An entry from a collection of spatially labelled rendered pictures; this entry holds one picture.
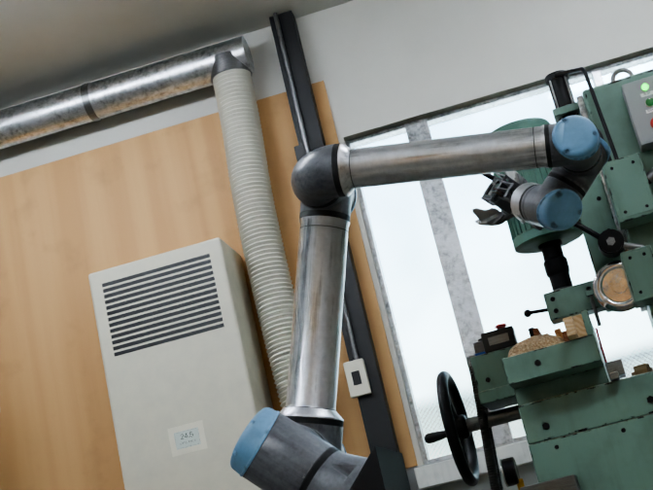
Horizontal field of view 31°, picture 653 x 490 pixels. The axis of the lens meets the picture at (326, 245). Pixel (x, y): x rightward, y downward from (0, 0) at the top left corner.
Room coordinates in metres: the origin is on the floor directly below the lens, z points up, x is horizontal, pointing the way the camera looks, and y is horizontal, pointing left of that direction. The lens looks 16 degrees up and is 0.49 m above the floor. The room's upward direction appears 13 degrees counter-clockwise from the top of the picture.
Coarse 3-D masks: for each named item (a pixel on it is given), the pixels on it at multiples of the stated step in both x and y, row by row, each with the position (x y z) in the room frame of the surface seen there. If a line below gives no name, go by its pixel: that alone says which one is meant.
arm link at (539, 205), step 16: (528, 192) 2.45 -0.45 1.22; (544, 192) 2.40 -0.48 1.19; (560, 192) 2.37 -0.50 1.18; (576, 192) 2.39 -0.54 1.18; (528, 208) 2.44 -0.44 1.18; (544, 208) 2.38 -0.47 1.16; (560, 208) 2.38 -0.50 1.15; (576, 208) 2.40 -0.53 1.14; (544, 224) 2.41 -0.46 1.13; (560, 224) 2.40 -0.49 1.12
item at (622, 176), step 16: (624, 160) 2.61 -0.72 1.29; (640, 160) 2.61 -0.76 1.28; (608, 176) 2.62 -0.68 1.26; (624, 176) 2.61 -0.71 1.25; (640, 176) 2.61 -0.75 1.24; (624, 192) 2.62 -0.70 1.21; (640, 192) 2.61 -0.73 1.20; (624, 208) 2.62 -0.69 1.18; (640, 208) 2.61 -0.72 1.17; (624, 224) 2.65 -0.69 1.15; (640, 224) 2.68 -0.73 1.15
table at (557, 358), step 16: (592, 336) 2.55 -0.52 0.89; (528, 352) 2.58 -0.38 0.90; (544, 352) 2.57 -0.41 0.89; (560, 352) 2.56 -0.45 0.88; (576, 352) 2.56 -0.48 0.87; (592, 352) 2.55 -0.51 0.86; (512, 368) 2.59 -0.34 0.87; (528, 368) 2.58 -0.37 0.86; (544, 368) 2.57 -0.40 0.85; (560, 368) 2.56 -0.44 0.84; (576, 368) 2.59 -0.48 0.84; (592, 368) 2.65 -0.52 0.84; (512, 384) 2.60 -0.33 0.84; (528, 384) 2.66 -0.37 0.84; (480, 400) 2.82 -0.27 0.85; (496, 400) 2.81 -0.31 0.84; (512, 400) 2.87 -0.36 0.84
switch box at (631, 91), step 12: (636, 84) 2.62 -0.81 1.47; (648, 84) 2.61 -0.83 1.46; (624, 96) 2.64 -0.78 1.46; (636, 96) 2.62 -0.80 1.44; (648, 96) 2.61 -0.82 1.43; (636, 108) 2.62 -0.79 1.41; (648, 108) 2.61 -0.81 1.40; (636, 120) 2.62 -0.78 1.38; (648, 120) 2.62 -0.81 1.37; (636, 132) 2.63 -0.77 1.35; (648, 132) 2.62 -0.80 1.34; (648, 144) 2.63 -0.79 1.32
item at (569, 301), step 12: (564, 288) 2.82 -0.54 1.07; (576, 288) 2.81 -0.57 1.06; (552, 300) 2.82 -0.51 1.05; (564, 300) 2.81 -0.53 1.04; (576, 300) 2.81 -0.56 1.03; (588, 300) 2.80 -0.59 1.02; (552, 312) 2.82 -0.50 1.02; (564, 312) 2.82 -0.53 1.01; (576, 312) 2.81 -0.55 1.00; (588, 312) 2.83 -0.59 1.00
